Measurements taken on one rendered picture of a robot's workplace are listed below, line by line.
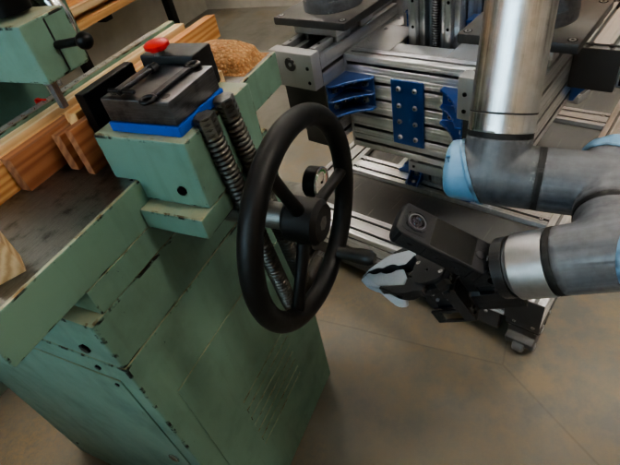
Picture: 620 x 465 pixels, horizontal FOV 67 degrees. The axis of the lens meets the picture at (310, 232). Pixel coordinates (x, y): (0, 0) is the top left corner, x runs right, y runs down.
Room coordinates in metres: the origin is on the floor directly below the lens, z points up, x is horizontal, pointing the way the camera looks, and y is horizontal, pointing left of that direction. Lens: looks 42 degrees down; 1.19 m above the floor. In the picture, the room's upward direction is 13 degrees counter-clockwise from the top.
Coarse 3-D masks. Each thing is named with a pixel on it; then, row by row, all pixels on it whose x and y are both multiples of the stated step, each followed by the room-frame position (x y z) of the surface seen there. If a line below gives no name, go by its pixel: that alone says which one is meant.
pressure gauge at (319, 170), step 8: (312, 168) 0.75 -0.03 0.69; (320, 168) 0.74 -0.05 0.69; (304, 176) 0.73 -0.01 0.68; (312, 176) 0.73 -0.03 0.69; (320, 176) 0.74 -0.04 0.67; (304, 184) 0.72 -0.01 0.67; (312, 184) 0.72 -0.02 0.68; (320, 184) 0.73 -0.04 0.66; (304, 192) 0.72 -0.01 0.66; (312, 192) 0.71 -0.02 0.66
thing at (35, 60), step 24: (0, 24) 0.61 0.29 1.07; (24, 24) 0.59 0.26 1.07; (48, 24) 0.62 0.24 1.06; (0, 48) 0.61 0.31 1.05; (24, 48) 0.59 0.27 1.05; (48, 48) 0.60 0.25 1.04; (72, 48) 0.63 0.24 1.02; (0, 72) 0.63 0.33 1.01; (24, 72) 0.60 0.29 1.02; (48, 72) 0.59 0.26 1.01
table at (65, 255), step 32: (256, 96) 0.73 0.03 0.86; (32, 192) 0.52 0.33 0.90; (64, 192) 0.50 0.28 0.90; (96, 192) 0.49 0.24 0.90; (128, 192) 0.48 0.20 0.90; (224, 192) 0.47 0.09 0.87; (0, 224) 0.46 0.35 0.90; (32, 224) 0.45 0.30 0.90; (64, 224) 0.44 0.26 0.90; (96, 224) 0.43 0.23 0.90; (128, 224) 0.46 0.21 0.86; (160, 224) 0.46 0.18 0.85; (192, 224) 0.43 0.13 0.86; (32, 256) 0.39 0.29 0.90; (64, 256) 0.39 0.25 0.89; (96, 256) 0.41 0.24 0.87; (0, 288) 0.35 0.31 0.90; (32, 288) 0.35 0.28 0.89; (64, 288) 0.37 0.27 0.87; (0, 320) 0.32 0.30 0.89; (32, 320) 0.33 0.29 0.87; (0, 352) 0.30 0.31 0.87
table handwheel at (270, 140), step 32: (288, 128) 0.44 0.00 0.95; (320, 128) 0.53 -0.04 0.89; (256, 160) 0.41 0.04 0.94; (256, 192) 0.38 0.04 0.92; (288, 192) 0.42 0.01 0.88; (320, 192) 0.50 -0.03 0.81; (352, 192) 0.55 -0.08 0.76; (256, 224) 0.36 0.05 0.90; (288, 224) 0.44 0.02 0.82; (320, 224) 0.44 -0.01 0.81; (256, 256) 0.35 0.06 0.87; (256, 288) 0.34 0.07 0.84; (320, 288) 0.44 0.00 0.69; (256, 320) 0.34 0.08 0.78; (288, 320) 0.36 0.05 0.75
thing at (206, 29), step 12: (192, 24) 0.91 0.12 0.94; (204, 24) 0.91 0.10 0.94; (216, 24) 0.94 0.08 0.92; (180, 36) 0.86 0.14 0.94; (192, 36) 0.88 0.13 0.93; (204, 36) 0.90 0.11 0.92; (216, 36) 0.93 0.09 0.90; (36, 132) 0.60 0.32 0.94; (0, 168) 0.53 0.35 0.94; (0, 180) 0.52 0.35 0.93; (12, 180) 0.53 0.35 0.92; (0, 192) 0.51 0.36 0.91; (12, 192) 0.52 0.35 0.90; (0, 204) 0.51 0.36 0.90
